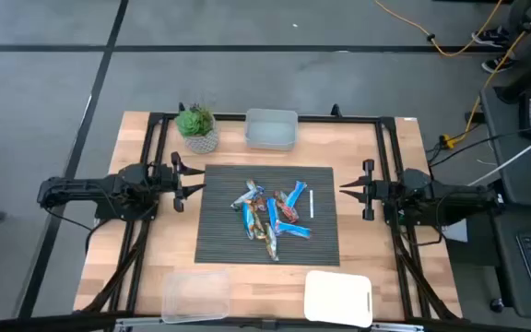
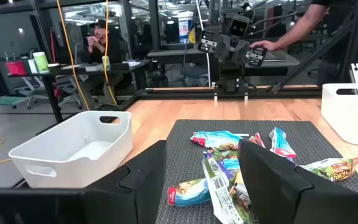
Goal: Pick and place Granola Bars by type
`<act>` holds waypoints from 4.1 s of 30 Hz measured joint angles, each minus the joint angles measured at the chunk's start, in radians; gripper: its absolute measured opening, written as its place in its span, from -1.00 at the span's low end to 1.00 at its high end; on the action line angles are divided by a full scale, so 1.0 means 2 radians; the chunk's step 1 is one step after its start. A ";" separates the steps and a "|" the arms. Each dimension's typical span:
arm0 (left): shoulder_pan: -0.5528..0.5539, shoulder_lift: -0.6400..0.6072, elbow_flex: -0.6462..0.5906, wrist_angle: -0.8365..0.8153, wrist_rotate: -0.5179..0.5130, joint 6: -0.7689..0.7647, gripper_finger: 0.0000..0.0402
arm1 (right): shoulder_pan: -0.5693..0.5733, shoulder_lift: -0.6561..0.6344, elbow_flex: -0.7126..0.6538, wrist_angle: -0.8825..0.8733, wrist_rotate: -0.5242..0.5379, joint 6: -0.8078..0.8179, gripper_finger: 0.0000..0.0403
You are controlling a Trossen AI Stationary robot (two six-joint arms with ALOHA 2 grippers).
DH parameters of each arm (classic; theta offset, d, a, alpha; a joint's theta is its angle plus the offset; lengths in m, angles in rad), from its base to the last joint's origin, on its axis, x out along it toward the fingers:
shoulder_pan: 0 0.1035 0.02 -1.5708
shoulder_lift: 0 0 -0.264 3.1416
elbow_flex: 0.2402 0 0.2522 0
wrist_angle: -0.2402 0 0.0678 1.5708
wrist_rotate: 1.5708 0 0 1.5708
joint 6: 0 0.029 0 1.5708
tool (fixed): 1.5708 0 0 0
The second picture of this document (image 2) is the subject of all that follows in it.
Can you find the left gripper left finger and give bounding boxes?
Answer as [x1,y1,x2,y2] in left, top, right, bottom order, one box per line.
[82,139,168,224]

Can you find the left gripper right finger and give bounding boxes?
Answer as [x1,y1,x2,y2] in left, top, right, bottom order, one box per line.
[237,139,358,224]

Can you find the person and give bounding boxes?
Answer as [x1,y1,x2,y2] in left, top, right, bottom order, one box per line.
[249,0,358,88]
[78,18,124,110]

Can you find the grey desk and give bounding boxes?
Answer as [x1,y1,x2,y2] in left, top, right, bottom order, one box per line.
[246,49,301,78]
[147,49,222,68]

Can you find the green floor mat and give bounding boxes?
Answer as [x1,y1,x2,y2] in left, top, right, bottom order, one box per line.
[0,95,32,107]

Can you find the white plastic bin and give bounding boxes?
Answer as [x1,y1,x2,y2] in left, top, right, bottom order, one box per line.
[320,82,358,147]

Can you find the white bracket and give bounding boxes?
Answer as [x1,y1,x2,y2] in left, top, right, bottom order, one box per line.
[349,63,358,85]

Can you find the pile of snack packets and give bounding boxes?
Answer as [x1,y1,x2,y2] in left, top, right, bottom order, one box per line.
[201,157,251,224]

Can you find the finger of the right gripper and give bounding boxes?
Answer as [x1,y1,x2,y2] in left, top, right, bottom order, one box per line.
[231,39,250,65]
[214,34,233,62]

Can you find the red container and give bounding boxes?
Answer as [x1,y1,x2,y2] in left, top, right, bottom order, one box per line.
[5,60,27,77]

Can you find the green silver granola bar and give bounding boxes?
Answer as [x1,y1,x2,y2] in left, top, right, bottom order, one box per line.
[299,156,358,182]

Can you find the person's hand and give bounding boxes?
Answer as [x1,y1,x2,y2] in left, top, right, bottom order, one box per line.
[249,39,279,52]

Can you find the dark grey woven mat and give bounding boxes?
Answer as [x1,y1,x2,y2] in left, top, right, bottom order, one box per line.
[155,119,358,224]

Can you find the light grey plastic bin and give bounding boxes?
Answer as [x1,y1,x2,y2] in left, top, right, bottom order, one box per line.
[7,110,134,189]

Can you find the green white canister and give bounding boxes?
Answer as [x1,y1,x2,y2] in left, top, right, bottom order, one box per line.
[32,51,50,74]

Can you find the black desk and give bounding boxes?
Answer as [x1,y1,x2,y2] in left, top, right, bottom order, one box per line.
[7,58,151,124]

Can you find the office chair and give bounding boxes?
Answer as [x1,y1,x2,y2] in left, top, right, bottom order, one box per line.
[11,74,51,110]
[56,76,85,110]

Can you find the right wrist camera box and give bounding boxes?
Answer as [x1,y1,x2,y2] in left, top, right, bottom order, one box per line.
[227,14,251,39]

